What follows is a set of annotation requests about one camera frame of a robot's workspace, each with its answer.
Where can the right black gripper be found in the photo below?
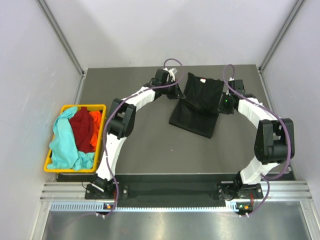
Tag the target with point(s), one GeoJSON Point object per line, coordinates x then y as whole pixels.
{"type": "Point", "coordinates": [221, 107]}

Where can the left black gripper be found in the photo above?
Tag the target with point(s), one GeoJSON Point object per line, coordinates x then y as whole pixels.
{"type": "Point", "coordinates": [176, 93]}

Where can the black t-shirt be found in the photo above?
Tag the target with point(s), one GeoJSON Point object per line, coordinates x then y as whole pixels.
{"type": "Point", "coordinates": [198, 112]}

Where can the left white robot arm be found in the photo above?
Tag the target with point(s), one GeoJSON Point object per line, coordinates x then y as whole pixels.
{"type": "Point", "coordinates": [121, 121]}

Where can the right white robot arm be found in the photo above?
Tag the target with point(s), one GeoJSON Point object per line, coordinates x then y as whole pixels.
{"type": "Point", "coordinates": [274, 142]}

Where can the orange t-shirt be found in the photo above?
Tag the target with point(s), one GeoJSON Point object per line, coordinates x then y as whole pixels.
{"type": "Point", "coordinates": [97, 117]}

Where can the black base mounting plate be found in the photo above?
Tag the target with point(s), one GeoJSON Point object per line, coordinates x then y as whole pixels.
{"type": "Point", "coordinates": [175, 190]}

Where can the dark red t-shirt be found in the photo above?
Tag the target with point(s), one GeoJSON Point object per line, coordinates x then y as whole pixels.
{"type": "Point", "coordinates": [82, 125]}

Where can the teal t-shirt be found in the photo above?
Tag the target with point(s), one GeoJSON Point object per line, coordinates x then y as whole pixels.
{"type": "Point", "coordinates": [64, 153]}

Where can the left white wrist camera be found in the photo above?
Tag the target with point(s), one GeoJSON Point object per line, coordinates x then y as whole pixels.
{"type": "Point", "coordinates": [172, 73]}

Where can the right aluminium frame post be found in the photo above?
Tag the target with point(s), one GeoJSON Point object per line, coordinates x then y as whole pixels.
{"type": "Point", "coordinates": [297, 6]}

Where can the aluminium frame post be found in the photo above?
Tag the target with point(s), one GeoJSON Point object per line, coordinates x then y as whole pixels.
{"type": "Point", "coordinates": [60, 35]}
{"type": "Point", "coordinates": [297, 6]}

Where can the left aluminium frame post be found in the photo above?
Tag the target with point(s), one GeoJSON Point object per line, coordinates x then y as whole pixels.
{"type": "Point", "coordinates": [60, 35]}

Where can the slotted grey cable duct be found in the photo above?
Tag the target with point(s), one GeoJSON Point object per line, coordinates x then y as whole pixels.
{"type": "Point", "coordinates": [104, 207]}

